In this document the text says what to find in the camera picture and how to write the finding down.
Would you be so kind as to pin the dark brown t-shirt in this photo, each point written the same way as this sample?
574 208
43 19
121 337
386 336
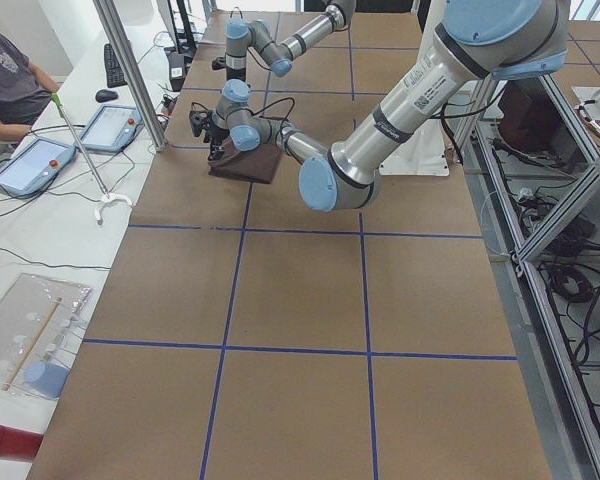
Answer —
259 165

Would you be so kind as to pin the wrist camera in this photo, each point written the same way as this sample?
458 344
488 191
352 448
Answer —
199 120
219 63

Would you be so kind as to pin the clear plastic bag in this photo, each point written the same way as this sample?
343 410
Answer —
22 307

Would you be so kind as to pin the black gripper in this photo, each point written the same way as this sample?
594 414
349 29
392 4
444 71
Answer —
233 74
215 136

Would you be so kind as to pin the black computer mouse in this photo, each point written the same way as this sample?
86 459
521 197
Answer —
105 95

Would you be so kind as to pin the teach pendant tablet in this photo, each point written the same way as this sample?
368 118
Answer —
35 167
111 129

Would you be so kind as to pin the red cylinder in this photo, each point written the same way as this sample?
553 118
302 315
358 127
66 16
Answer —
19 445

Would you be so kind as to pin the reacher stick green handle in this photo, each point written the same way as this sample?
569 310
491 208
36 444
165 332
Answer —
107 197

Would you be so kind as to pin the far teach pendant tablet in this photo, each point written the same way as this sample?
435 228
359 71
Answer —
111 129

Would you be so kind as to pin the seated person grey shirt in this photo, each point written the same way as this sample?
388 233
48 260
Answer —
25 91

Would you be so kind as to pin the black keyboard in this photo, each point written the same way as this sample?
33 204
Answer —
113 71

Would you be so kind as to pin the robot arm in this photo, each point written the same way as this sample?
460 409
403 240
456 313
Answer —
242 36
505 40

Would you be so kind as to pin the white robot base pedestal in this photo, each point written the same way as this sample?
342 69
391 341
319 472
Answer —
424 153

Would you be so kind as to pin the aluminium frame post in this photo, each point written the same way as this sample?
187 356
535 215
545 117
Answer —
116 34

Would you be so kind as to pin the near teach pendant tablet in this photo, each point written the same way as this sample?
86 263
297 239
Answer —
35 167

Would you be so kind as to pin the wooden stick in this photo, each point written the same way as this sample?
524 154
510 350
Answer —
31 345

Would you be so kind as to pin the black box with label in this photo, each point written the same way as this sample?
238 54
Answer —
177 70

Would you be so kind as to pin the blue cup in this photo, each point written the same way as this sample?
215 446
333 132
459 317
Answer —
47 378

